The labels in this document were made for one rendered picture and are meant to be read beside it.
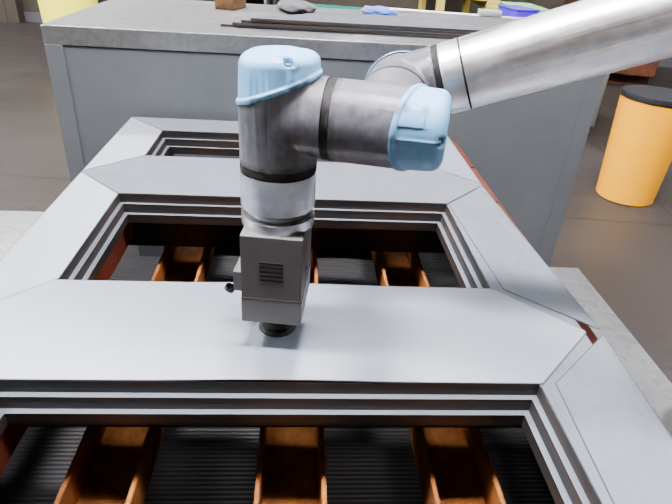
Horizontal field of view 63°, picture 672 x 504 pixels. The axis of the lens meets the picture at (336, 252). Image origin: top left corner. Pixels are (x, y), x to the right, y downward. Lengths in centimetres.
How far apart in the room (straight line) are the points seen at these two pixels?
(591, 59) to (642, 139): 285
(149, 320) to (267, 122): 29
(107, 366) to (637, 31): 61
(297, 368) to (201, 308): 16
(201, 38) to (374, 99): 91
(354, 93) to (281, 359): 29
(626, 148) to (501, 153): 204
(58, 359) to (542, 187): 126
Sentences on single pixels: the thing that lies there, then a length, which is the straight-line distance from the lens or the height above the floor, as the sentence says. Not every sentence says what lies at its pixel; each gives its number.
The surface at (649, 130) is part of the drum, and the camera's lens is 343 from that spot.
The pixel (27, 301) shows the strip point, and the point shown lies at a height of 86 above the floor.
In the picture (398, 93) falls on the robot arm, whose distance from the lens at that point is 49.
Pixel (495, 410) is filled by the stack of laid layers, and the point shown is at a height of 83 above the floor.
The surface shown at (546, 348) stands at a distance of 69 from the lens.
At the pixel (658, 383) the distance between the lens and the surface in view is 103.
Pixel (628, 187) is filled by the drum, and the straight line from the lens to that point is 354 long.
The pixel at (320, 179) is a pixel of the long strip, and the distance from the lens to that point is 104.
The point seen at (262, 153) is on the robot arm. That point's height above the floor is 109.
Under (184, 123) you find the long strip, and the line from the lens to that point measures 135.
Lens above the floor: 126
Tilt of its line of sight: 30 degrees down
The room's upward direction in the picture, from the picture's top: 4 degrees clockwise
